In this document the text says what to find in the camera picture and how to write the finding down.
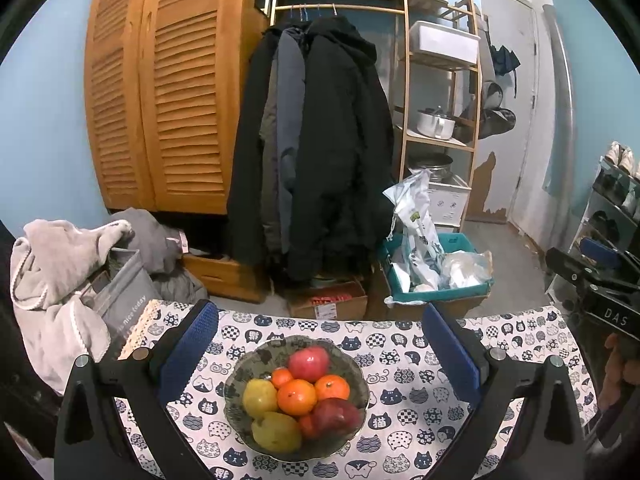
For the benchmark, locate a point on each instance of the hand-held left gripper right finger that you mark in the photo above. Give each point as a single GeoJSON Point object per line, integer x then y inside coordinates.
{"type": "Point", "coordinates": [450, 355]}

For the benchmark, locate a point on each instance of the small cardboard box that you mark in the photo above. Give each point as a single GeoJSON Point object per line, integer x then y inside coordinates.
{"type": "Point", "coordinates": [325, 310]}

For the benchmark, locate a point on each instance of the bright red apple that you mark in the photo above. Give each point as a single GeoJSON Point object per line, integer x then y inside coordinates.
{"type": "Point", "coordinates": [308, 364]}

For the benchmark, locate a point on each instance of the white patterned basket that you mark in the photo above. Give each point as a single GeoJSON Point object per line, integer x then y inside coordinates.
{"type": "Point", "coordinates": [450, 205]}

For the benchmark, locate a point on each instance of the green glass bowl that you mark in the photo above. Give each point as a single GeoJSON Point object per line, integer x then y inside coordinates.
{"type": "Point", "coordinates": [345, 360]}

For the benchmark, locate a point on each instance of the wooden louvered wardrobe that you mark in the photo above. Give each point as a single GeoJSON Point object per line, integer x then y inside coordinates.
{"type": "Point", "coordinates": [185, 85]}

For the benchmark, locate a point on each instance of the grey hanging bag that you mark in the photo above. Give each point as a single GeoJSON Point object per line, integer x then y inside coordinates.
{"type": "Point", "coordinates": [492, 95]}

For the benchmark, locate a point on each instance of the grey laundry bag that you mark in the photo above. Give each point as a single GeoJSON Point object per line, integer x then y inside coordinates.
{"type": "Point", "coordinates": [125, 300]}

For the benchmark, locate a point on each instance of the clear plastic bag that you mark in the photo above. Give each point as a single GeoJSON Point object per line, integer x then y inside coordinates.
{"type": "Point", "coordinates": [465, 270]}

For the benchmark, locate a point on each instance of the grey door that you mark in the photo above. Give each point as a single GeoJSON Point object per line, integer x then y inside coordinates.
{"type": "Point", "coordinates": [525, 60]}

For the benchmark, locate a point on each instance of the olive hanging bag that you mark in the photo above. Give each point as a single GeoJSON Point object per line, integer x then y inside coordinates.
{"type": "Point", "coordinates": [495, 121]}

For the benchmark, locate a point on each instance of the black jacket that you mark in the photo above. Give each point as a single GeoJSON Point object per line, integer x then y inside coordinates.
{"type": "Point", "coordinates": [245, 170]}

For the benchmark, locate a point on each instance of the grey sweatshirt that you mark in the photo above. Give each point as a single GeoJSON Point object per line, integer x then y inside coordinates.
{"type": "Point", "coordinates": [145, 230]}

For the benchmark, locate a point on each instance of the wooden clothes rail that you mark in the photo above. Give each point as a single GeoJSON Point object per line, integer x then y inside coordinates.
{"type": "Point", "coordinates": [350, 8]}

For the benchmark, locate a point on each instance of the cat print tablecloth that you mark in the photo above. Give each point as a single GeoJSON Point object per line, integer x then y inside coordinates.
{"type": "Point", "coordinates": [400, 350]}

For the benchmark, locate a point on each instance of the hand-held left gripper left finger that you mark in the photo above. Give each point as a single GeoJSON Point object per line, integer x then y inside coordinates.
{"type": "Point", "coordinates": [192, 350]}

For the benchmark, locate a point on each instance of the white rice bag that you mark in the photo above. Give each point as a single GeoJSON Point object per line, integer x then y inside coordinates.
{"type": "Point", "coordinates": [420, 230]}

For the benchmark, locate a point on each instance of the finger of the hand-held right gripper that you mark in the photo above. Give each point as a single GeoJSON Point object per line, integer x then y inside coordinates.
{"type": "Point", "coordinates": [570, 266]}
{"type": "Point", "coordinates": [600, 252]}

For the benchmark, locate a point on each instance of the metal cooking pot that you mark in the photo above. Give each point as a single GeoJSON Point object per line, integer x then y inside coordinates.
{"type": "Point", "coordinates": [435, 125]}

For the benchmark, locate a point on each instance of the wooden drawer base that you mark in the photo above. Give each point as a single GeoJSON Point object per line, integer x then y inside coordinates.
{"type": "Point", "coordinates": [225, 275]}

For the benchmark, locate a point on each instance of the large orange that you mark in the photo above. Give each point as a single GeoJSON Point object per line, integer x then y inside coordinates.
{"type": "Point", "coordinates": [332, 388]}
{"type": "Point", "coordinates": [296, 397]}

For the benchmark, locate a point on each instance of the large cardboard box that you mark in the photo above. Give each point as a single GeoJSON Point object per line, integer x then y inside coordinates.
{"type": "Point", "coordinates": [425, 311]}

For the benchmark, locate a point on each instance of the wooden shelf rack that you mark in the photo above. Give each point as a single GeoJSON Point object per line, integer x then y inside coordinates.
{"type": "Point", "coordinates": [450, 144]}

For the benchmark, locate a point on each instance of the dark red apple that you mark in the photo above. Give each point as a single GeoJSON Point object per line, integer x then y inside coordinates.
{"type": "Point", "coordinates": [337, 416]}

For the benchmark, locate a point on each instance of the small tangerine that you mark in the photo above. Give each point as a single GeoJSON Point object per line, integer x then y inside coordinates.
{"type": "Point", "coordinates": [281, 377]}

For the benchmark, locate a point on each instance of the person's right hand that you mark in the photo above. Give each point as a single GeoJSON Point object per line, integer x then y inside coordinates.
{"type": "Point", "coordinates": [617, 365]}

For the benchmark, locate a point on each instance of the teal box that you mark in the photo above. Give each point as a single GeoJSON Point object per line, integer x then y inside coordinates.
{"type": "Point", "coordinates": [440, 296]}

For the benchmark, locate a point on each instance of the black hooded coat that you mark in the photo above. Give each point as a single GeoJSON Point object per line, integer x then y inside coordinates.
{"type": "Point", "coordinates": [340, 160]}

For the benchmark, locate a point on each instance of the grey jacket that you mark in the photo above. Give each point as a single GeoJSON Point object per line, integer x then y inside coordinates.
{"type": "Point", "coordinates": [289, 110]}

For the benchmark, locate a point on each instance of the grey shoe rack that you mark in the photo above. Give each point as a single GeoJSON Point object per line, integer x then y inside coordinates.
{"type": "Point", "coordinates": [597, 195]}

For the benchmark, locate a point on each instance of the steel pot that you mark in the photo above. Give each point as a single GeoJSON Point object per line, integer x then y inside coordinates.
{"type": "Point", "coordinates": [432, 165]}

